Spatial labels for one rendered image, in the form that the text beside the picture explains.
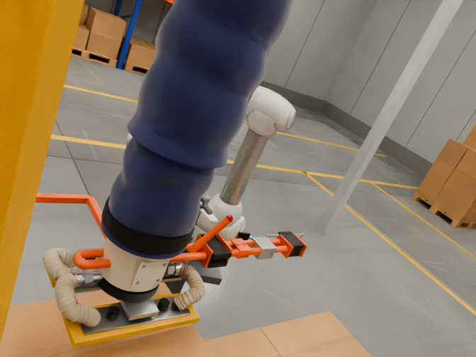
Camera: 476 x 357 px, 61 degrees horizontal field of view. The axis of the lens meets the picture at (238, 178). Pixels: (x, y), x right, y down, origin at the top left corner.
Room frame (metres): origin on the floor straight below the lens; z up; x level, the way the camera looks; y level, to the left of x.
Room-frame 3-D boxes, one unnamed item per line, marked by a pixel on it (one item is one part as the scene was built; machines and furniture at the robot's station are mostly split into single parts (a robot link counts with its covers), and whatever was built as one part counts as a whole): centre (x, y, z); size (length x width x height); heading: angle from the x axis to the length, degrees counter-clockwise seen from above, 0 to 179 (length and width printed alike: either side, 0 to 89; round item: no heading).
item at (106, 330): (0.81, 0.09, 1.16); 0.34 x 0.10 x 0.05; 135
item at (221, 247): (1.05, -0.02, 1.27); 0.10 x 0.08 x 0.06; 45
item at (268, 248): (1.20, -0.17, 1.26); 0.07 x 0.07 x 0.04; 45
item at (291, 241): (1.29, -0.27, 1.26); 0.08 x 0.07 x 0.05; 135
